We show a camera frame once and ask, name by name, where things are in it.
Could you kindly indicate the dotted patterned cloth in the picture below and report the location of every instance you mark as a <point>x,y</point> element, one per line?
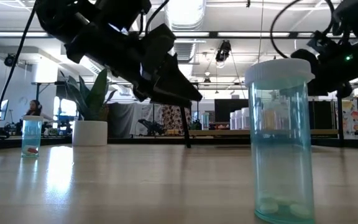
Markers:
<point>171,119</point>

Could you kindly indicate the wooden shelf board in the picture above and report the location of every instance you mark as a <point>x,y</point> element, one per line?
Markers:
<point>219,132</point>

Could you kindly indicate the floral patterned panel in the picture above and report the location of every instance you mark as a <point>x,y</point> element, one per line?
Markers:
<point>350,118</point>

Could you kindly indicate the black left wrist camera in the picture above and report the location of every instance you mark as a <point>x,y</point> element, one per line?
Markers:
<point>158,43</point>

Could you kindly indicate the black screen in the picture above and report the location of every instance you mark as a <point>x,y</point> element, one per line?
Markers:
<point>224,107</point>

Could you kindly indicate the black ceiling spotlight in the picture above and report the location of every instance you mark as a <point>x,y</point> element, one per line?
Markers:
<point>223,51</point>

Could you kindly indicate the green leafy plant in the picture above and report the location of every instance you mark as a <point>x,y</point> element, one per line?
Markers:
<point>93,96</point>

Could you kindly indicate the person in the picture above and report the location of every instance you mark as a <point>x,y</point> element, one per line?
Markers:
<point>35,109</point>

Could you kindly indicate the computer monitor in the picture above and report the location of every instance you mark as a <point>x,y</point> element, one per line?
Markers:
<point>3,109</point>

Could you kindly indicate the teal bottle red capsule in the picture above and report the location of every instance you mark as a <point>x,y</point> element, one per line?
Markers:
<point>31,133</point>

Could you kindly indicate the grey curtain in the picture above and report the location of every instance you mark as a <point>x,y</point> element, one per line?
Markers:
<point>123,118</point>

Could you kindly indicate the black table edge frame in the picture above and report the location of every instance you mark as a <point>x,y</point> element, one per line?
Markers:
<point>135,142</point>

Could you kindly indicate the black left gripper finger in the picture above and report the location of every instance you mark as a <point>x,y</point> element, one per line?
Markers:
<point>166,100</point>
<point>176,84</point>

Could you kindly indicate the black round ceiling fixture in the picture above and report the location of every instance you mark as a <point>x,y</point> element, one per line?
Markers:
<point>9,59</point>

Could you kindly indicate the white plant pot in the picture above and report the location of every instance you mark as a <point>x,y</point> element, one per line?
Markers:
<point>90,133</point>

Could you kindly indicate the tall teal bottle white pills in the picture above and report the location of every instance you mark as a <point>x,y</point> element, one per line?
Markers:
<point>280,149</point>

